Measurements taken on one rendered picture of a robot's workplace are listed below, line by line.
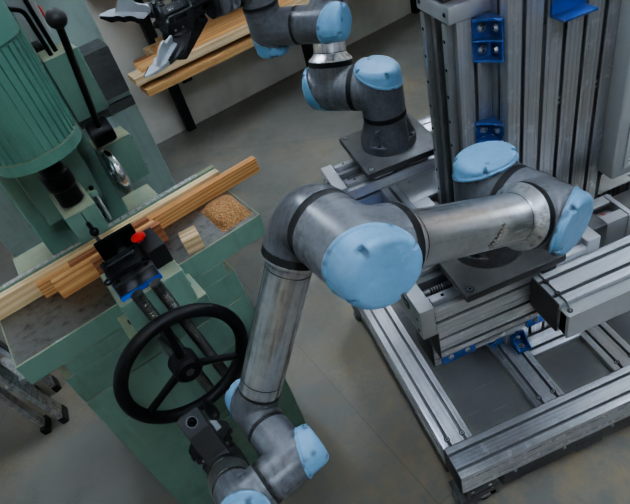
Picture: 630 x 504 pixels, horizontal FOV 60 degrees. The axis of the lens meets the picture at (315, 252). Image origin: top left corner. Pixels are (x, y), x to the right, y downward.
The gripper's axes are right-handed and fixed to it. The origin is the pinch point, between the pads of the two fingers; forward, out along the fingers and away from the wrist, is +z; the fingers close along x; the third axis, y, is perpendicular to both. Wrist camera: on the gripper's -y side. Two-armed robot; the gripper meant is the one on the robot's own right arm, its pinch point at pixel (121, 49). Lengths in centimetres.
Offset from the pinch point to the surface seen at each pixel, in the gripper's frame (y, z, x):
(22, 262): -69, 42, -2
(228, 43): -180, -99, -100
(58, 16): 9.4, 7.7, -4.0
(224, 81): -234, -104, -109
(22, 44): 3.5, 14.6, -6.7
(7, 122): -1.8, 24.0, 1.7
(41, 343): -30, 43, 31
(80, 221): -23.7, 23.4, 15.0
